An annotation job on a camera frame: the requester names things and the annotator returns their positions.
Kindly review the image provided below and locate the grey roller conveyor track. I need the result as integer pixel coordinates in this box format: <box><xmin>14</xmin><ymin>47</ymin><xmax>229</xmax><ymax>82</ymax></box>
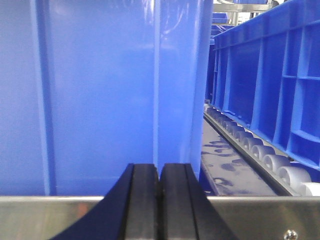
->
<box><xmin>204</xmin><ymin>104</ymin><xmax>320</xmax><ymax>197</ymax></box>

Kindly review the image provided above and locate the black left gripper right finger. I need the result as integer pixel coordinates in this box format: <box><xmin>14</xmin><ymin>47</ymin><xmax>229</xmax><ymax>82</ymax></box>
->
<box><xmin>159</xmin><ymin>163</ymin><xmax>238</xmax><ymax>240</ymax></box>

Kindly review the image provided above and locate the blue ribbed bin right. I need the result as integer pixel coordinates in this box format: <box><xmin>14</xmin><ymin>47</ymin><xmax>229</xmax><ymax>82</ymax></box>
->
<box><xmin>211</xmin><ymin>0</ymin><xmax>320</xmax><ymax>169</ymax></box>

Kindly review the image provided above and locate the steel shelf front rail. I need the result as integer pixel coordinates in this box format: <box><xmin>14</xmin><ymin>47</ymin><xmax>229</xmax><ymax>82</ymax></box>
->
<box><xmin>0</xmin><ymin>196</ymin><xmax>320</xmax><ymax>240</ymax></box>

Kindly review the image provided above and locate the large blue plastic bin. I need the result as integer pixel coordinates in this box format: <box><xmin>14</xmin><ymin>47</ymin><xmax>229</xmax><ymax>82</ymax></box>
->
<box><xmin>0</xmin><ymin>0</ymin><xmax>213</xmax><ymax>196</ymax></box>

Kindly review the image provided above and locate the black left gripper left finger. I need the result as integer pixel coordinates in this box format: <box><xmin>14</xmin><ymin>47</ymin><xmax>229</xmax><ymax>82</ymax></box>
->
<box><xmin>53</xmin><ymin>164</ymin><xmax>158</xmax><ymax>240</ymax></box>

